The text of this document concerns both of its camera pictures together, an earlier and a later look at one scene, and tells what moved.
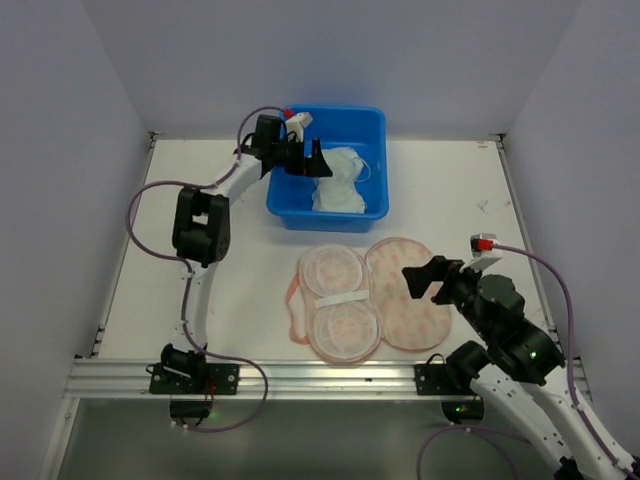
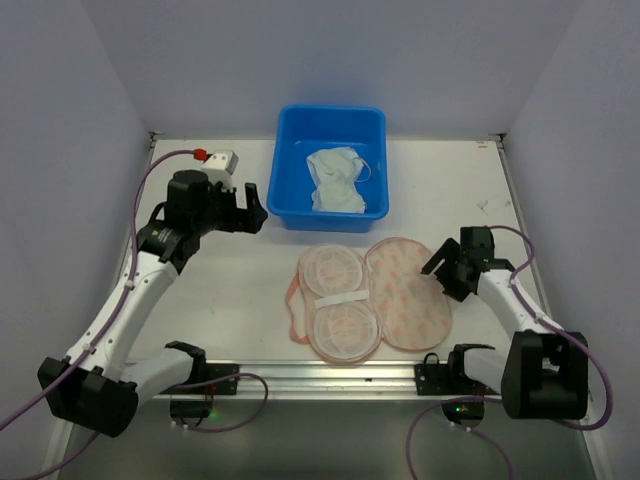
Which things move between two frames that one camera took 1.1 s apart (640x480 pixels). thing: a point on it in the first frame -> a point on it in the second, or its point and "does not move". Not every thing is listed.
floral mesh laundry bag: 344,302 does not move
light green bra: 338,192 does not move
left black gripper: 299,158 -> 236,213
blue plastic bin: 363,128 does not move
